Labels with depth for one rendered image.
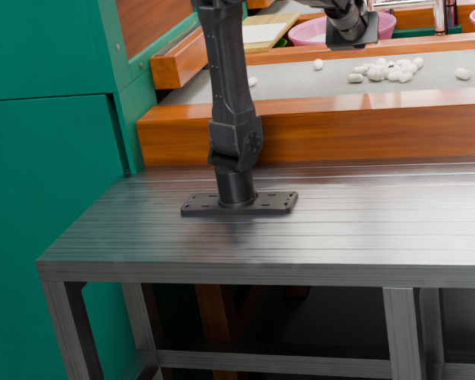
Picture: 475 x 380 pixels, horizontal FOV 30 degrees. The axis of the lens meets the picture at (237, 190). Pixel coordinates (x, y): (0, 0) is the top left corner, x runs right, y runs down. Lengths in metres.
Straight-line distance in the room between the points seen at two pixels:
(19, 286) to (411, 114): 0.96
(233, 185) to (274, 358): 0.42
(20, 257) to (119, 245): 0.55
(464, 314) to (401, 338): 1.06
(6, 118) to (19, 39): 0.18
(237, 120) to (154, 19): 0.53
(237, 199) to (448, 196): 0.35
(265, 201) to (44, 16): 0.56
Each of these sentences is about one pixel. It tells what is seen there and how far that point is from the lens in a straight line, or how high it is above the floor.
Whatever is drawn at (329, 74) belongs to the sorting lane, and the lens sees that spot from 1.96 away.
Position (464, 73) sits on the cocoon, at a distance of 1.80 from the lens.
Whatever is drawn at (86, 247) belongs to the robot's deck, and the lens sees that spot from 1.51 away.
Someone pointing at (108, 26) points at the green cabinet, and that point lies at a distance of 1.71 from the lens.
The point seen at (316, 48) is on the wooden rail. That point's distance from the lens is 2.08.
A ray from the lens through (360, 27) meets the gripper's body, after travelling 1.72.
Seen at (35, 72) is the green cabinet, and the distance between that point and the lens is 1.79.
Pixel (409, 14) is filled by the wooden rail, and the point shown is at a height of 0.75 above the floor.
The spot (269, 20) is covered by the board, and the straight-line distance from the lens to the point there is 2.37.
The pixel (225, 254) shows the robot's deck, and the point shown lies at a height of 0.67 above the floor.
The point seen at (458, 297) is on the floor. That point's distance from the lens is 2.49.
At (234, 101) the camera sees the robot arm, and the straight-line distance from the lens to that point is 1.46.
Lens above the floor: 1.30
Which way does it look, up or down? 23 degrees down
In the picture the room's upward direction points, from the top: 10 degrees counter-clockwise
